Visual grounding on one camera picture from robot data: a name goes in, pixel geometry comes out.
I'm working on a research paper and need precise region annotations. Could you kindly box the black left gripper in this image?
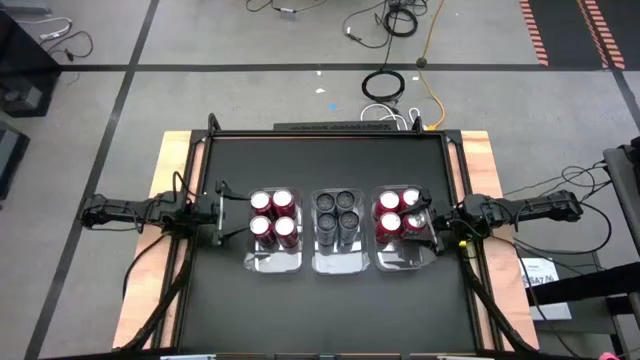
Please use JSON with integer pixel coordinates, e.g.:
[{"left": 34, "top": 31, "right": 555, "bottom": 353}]
[{"left": 195, "top": 180, "right": 251, "bottom": 247}]

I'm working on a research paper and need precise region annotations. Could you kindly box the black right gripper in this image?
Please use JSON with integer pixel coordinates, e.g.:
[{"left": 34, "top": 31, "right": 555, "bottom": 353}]
[{"left": 402, "top": 188, "right": 459, "bottom": 257}]

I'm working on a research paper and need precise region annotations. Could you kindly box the red Fanta strawberry can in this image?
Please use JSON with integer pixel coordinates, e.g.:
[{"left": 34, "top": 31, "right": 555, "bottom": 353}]
[
  {"left": 399, "top": 187, "right": 422, "bottom": 211},
  {"left": 374, "top": 211, "right": 404, "bottom": 245},
  {"left": 401, "top": 210, "right": 430, "bottom": 239},
  {"left": 375, "top": 190, "right": 402, "bottom": 216}
]

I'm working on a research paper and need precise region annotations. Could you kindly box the red Coca-Cola can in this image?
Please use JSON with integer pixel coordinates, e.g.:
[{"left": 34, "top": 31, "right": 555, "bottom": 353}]
[
  {"left": 248, "top": 215, "right": 277, "bottom": 249},
  {"left": 248, "top": 190, "right": 274, "bottom": 219},
  {"left": 273, "top": 215, "right": 300, "bottom": 250},
  {"left": 271, "top": 188, "right": 297, "bottom": 219}
]

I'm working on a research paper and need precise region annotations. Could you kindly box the clear plastic bin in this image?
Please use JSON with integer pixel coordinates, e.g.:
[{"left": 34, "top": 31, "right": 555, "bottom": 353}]
[
  {"left": 370, "top": 184, "right": 439, "bottom": 274},
  {"left": 243, "top": 187, "right": 305, "bottom": 275},
  {"left": 309, "top": 187, "right": 371, "bottom": 276}
]

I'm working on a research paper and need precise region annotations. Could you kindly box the white Celsius slim can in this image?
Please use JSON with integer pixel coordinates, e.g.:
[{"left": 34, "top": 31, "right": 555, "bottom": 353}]
[
  {"left": 334, "top": 189, "right": 357, "bottom": 215},
  {"left": 314, "top": 192, "right": 337, "bottom": 216},
  {"left": 337, "top": 210, "right": 361, "bottom": 246},
  {"left": 315, "top": 212, "right": 339, "bottom": 247}
]

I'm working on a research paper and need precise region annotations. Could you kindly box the light wooden table board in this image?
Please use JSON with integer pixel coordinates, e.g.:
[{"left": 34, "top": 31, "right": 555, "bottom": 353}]
[{"left": 112, "top": 129, "right": 541, "bottom": 351}]

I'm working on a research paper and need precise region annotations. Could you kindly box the white paper label sheet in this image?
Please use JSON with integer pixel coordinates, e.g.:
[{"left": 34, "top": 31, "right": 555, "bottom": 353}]
[{"left": 518, "top": 256, "right": 574, "bottom": 321}]

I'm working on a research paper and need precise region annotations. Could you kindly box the black power strip bar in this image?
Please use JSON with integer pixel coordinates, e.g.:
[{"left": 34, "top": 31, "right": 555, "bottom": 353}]
[{"left": 273, "top": 119, "right": 399, "bottom": 132}]

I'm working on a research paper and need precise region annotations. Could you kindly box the black metal beam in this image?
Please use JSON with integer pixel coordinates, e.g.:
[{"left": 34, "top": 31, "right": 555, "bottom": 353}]
[{"left": 524, "top": 259, "right": 640, "bottom": 307}]

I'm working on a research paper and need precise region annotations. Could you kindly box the grey chair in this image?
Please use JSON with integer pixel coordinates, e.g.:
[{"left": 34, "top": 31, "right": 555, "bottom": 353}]
[{"left": 602, "top": 135, "right": 640, "bottom": 261}]

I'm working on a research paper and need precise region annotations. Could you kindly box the dark grey equipment case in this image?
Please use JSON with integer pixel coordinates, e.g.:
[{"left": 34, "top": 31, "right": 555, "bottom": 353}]
[{"left": 0, "top": 119, "right": 31, "bottom": 201}]

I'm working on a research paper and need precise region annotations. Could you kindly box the black mat with orange stripes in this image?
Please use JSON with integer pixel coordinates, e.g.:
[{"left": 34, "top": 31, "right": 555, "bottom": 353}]
[{"left": 518, "top": 0, "right": 627, "bottom": 70}]

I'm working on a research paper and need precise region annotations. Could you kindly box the black cabinet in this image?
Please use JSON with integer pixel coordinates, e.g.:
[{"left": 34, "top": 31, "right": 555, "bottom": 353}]
[{"left": 0, "top": 8, "right": 62, "bottom": 119}]

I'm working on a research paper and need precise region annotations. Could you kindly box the black braided cable sleeve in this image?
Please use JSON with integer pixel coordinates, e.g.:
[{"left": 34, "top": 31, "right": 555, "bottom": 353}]
[
  {"left": 462, "top": 254, "right": 536, "bottom": 354},
  {"left": 119, "top": 232, "right": 196, "bottom": 351}
]

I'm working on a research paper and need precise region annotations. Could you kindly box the orange cable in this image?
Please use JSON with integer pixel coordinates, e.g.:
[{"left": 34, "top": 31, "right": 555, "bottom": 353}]
[{"left": 418, "top": 0, "right": 447, "bottom": 132}]

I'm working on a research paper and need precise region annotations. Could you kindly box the black coiled cable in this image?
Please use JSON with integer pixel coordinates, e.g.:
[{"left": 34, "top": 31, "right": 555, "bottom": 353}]
[
  {"left": 361, "top": 68, "right": 406, "bottom": 105},
  {"left": 382, "top": 5, "right": 419, "bottom": 39}
]

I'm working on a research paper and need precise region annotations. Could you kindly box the black cable bundle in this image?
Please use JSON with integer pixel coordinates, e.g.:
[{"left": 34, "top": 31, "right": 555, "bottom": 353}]
[{"left": 502, "top": 159, "right": 614, "bottom": 264}]

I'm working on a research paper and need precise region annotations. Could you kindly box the thin black cable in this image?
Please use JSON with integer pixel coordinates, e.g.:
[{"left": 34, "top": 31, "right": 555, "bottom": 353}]
[{"left": 48, "top": 29, "right": 95, "bottom": 62}]

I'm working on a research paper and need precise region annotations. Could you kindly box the white cable with connector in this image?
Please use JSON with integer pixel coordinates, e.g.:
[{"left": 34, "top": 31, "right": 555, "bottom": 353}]
[{"left": 17, "top": 16, "right": 74, "bottom": 41}]

